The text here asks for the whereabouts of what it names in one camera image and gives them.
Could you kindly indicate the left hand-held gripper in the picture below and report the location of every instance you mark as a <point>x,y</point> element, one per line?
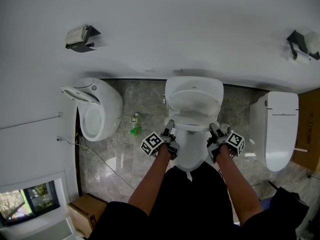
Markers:
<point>151,144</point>

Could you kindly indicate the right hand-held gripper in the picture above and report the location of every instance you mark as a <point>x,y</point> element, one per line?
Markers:
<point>235,142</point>

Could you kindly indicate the person's right forearm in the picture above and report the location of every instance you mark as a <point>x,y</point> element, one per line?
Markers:
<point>237,184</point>

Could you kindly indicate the person's left forearm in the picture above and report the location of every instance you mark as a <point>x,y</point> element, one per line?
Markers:
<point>152,181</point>

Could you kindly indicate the white toilet bowl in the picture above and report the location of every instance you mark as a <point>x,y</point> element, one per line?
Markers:
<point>190,154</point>

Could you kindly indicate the white toilet lid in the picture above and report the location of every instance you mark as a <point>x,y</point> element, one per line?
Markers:
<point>195,104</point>

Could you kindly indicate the white closed-lid toilet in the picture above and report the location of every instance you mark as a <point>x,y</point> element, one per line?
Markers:
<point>277,134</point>

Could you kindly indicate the white egg-shaped toilet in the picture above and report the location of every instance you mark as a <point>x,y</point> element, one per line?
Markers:
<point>110,109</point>

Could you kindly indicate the white stick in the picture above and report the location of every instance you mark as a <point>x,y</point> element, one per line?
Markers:
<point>301,149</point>

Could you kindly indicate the white egg-shaped toilet seat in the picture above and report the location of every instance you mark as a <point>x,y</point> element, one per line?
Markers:
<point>75,94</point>

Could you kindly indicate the white toilet paper roll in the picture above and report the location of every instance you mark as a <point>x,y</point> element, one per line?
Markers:
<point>300,59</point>
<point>75,35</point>
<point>312,41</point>

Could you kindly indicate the person's left hand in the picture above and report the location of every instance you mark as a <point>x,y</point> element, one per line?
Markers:
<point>173,137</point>

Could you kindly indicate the person's right hand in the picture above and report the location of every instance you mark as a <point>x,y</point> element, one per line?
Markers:
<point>209,141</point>

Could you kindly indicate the grey water valve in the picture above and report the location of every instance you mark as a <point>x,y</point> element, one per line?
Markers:
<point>164,99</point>

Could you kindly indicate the green plastic bottle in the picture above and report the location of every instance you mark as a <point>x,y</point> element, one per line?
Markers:
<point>136,131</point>

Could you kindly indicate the small white plug box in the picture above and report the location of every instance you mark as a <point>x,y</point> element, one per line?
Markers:
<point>135,117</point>

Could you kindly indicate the person's black trousers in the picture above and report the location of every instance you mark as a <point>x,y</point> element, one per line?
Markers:
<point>192,204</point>

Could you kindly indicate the blue chair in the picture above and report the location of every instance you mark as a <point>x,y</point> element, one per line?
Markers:
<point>266,202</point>

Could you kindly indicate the large brown cardboard box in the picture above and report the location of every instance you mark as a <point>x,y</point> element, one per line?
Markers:
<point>308,129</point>

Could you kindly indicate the black bag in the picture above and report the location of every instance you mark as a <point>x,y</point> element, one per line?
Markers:
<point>287,209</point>

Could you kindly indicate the person's black shirt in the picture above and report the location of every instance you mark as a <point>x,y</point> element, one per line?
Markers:
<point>112,221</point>

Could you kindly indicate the cardboard box by window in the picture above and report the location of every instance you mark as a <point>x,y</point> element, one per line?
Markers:
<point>85,211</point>

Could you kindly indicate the black paper holder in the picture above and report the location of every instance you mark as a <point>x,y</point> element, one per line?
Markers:
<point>295,41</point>
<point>82,47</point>

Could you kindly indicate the dark-framed window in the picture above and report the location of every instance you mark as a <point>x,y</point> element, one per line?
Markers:
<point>32,204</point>

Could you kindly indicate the white wall socket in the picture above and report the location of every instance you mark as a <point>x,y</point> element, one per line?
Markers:
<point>59,138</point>

